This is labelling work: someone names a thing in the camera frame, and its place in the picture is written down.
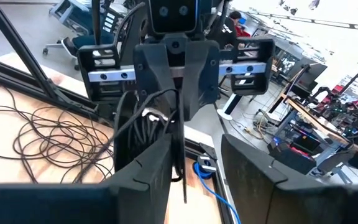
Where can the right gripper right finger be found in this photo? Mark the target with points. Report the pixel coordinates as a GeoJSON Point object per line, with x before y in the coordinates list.
{"type": "Point", "coordinates": [253, 186]}

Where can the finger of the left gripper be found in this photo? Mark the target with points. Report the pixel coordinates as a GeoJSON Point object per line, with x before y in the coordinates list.
{"type": "Point", "coordinates": [202, 77]}
{"type": "Point", "coordinates": [154, 74]}

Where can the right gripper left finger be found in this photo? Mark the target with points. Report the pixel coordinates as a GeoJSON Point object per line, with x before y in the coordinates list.
{"type": "Point", "coordinates": [145, 186]}

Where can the black plastic spool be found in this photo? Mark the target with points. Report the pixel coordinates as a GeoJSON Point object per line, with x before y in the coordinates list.
{"type": "Point", "coordinates": [180, 140]}

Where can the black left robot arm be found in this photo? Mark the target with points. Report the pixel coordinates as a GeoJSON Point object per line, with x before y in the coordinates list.
{"type": "Point", "coordinates": [129, 28]}

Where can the white tower fan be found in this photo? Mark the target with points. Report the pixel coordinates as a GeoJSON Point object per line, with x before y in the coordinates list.
{"type": "Point", "coordinates": [228, 109]}

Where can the black monitor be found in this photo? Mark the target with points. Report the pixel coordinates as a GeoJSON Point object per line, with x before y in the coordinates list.
{"type": "Point", "coordinates": [303, 71]}

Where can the long ceiling light bar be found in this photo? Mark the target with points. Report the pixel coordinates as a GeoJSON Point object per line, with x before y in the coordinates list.
{"type": "Point", "coordinates": [315, 21]}

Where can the wooden work table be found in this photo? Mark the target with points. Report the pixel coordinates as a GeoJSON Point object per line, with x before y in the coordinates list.
{"type": "Point", "coordinates": [322, 127]}

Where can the grey chair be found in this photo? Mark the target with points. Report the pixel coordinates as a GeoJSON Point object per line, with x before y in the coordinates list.
{"type": "Point", "coordinates": [64, 18]}

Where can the black frame brace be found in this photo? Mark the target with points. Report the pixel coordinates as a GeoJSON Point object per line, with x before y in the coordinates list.
{"type": "Point", "coordinates": [20, 49]}

